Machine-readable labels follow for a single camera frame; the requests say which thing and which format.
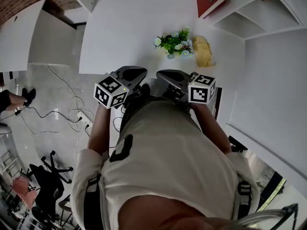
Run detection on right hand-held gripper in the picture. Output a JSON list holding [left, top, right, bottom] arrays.
[[156, 69, 217, 105]]

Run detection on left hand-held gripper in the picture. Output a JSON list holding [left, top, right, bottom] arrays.
[[93, 66, 147, 110]]

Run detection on yellow cloth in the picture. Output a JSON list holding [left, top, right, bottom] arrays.
[[192, 35, 216, 68]]

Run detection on artificial flower plant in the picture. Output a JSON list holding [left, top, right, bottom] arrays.
[[153, 27, 194, 60]]

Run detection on person's right forearm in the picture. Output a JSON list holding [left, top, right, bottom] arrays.
[[189, 102, 232, 154]]

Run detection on person's left forearm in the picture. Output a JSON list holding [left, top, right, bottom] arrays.
[[87, 103, 113, 157]]

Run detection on white power strip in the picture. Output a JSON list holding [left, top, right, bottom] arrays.
[[76, 111, 94, 128]]

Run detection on white open shelf unit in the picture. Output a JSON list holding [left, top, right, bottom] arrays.
[[203, 0, 307, 41]]

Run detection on person's torso white shirt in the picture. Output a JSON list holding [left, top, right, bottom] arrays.
[[70, 97, 261, 230]]

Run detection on red book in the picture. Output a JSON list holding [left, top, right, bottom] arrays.
[[196, 0, 226, 19]]

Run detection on white side cabinet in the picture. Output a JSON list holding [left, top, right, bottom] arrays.
[[0, 0, 84, 73]]

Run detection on dark framed window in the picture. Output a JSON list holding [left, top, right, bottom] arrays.
[[244, 149, 287, 213]]

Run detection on black office chair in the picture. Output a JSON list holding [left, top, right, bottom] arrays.
[[27, 150, 74, 221]]

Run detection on person's eyeglasses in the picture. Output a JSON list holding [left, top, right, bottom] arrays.
[[230, 203, 300, 230]]

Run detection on white cable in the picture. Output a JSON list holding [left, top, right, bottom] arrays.
[[47, 65, 95, 165]]

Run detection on black cable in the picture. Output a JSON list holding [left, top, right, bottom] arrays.
[[14, 105, 83, 124]]

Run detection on grey black shoulder strap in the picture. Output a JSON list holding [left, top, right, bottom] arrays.
[[83, 173, 104, 230], [237, 180, 252, 220]]

